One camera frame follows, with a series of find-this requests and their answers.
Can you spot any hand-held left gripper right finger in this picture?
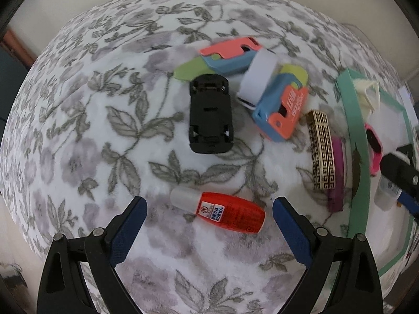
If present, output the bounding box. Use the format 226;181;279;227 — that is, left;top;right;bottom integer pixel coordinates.
272;196;383;314

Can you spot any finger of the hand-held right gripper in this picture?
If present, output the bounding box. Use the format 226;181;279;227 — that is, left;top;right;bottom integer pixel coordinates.
381;144;419;200
398;191;419;216

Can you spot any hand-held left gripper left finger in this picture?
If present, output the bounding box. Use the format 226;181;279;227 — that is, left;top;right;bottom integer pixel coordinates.
37;196;148;314

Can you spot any white charger plug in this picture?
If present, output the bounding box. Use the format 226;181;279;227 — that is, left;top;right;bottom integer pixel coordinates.
374;174;403;211

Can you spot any pink watch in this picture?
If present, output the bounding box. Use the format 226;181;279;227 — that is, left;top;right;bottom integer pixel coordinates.
364;122;384;176

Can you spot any teal rimmed white box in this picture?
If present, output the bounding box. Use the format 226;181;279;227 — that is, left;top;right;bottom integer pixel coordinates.
335;69;419;277

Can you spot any purple lighter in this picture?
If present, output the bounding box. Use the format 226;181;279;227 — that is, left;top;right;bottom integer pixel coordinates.
327;137;346;212

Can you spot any red bottle with white cap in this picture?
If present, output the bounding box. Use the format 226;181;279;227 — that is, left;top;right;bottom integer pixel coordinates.
170;188;266;235

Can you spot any cream hair claw clip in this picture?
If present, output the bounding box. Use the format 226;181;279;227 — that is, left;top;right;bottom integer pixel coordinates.
354;79;381;119

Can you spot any gold patterned lighter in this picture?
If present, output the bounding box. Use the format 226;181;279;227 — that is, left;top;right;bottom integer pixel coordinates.
306;110;335;190

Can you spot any blue orange tape dispenser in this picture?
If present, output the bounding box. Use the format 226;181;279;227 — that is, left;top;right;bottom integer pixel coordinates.
252;65;310;143

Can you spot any black phone stand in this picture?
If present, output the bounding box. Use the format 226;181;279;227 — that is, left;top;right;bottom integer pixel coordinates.
188;74;235;154

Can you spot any white tape roll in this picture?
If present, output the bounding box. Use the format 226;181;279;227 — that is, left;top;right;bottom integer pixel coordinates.
236;52;278;111

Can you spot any toy knife small dark lettering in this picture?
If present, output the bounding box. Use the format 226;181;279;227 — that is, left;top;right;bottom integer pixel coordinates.
173;37;263;82

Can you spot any grey floral blanket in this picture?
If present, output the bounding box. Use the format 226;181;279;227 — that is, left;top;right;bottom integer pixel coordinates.
0;0;419;314

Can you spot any dark cabinet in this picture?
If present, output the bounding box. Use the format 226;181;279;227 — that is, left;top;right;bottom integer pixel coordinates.
0;47;30;123

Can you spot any brown wooden board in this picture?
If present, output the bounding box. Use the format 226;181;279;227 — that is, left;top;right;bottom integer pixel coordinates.
0;29;37;70

